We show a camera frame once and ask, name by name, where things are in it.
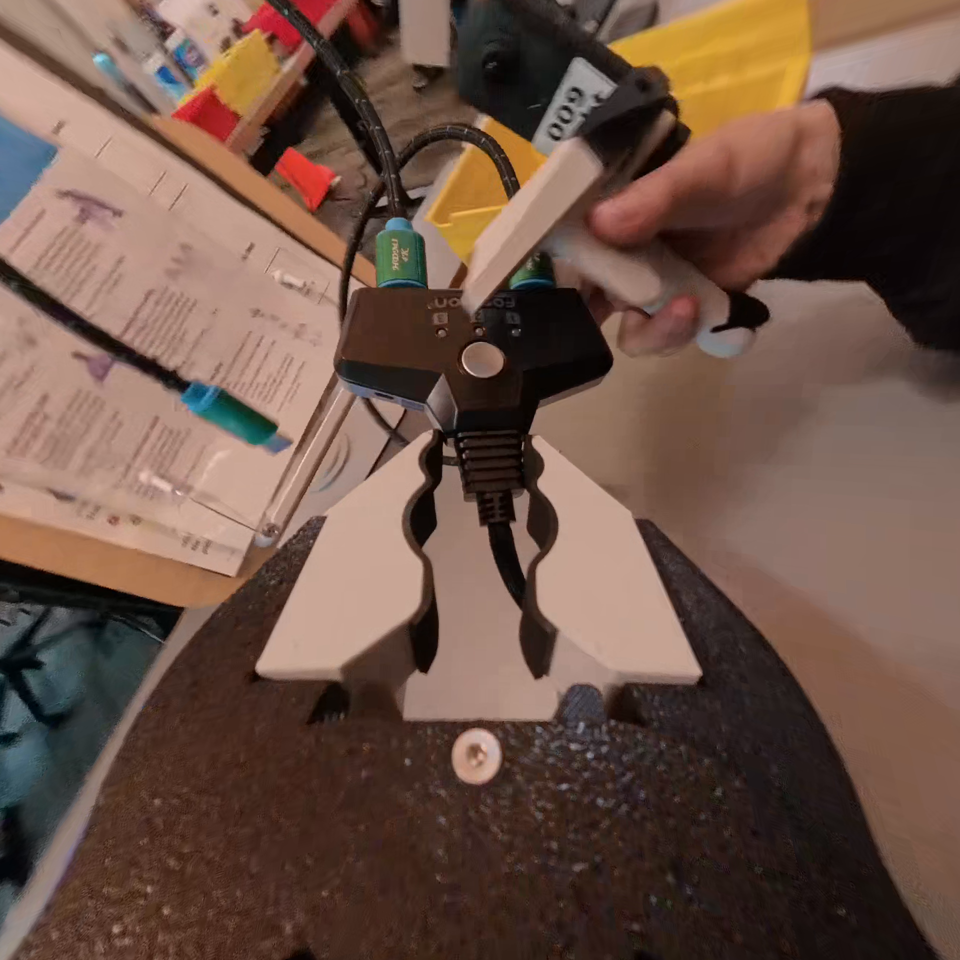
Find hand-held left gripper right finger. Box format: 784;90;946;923
519;433;704;689

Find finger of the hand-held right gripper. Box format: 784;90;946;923
461;135;607;315

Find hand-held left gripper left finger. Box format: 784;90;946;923
255;429;445;685

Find black braided green-plug cable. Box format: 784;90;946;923
0;0;435;456
339;123;560;445

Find black USB hub adapter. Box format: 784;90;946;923
333;285;615;522

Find yellow plastic bin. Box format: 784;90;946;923
423;0;815;271

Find person's right forearm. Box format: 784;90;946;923
765;82;960;369

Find person's right hand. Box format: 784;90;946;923
585;101;845;360

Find instruction sheet on stand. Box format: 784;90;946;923
0;18;380;610

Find person's leg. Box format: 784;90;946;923
0;600;181;924

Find printed instruction sheet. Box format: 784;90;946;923
0;45;357;579

